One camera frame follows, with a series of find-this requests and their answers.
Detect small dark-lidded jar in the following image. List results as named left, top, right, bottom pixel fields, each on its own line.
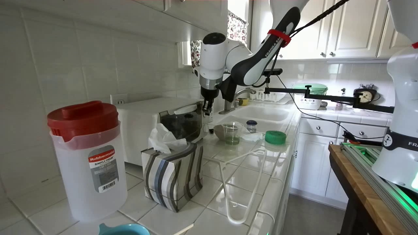
left=246, top=120, right=258, bottom=133

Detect small white toaster oven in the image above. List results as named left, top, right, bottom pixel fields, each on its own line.
left=118, top=96, right=203, bottom=165

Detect white lower cabinets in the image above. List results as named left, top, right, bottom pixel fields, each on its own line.
left=292, top=116, right=386, bottom=208

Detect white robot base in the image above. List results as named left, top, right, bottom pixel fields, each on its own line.
left=371, top=0, right=418, bottom=193

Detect blue bowl rim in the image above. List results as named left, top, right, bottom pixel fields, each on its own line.
left=100, top=223, right=151, bottom=235

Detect white cabinets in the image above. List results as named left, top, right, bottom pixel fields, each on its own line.
left=292, top=116, right=386, bottom=208
left=249, top=0, right=418, bottom=62

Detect green lidded container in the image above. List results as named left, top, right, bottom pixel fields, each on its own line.
left=307, top=83, right=328, bottom=95

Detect chrome kitchen faucet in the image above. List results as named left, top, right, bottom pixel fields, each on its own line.
left=221, top=87, right=256, bottom=114

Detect striped fabric tissue box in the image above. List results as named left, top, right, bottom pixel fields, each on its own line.
left=141, top=124, right=204, bottom=212

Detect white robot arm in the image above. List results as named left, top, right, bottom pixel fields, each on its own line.
left=196, top=0, right=309, bottom=114

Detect green plastic lid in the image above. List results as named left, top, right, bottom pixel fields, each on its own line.
left=266, top=130, right=286, bottom=145

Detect clear pitcher with red lid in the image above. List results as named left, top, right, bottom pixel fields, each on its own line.
left=47, top=100, right=127, bottom=222

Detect white sink basin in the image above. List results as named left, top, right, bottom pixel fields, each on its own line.
left=209, top=104, right=293, bottom=134

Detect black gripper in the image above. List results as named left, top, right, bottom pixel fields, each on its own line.
left=202, top=88, right=219, bottom=114

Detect black camera on stand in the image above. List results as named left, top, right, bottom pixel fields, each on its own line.
left=252, top=66, right=396, bottom=114

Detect white upper cabinets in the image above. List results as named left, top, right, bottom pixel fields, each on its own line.
left=249, top=0, right=418, bottom=62

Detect wooden table with rail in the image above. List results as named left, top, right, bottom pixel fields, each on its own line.
left=328, top=142, right=418, bottom=235

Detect floral window curtain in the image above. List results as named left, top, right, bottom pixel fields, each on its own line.
left=191, top=11, right=249, bottom=67

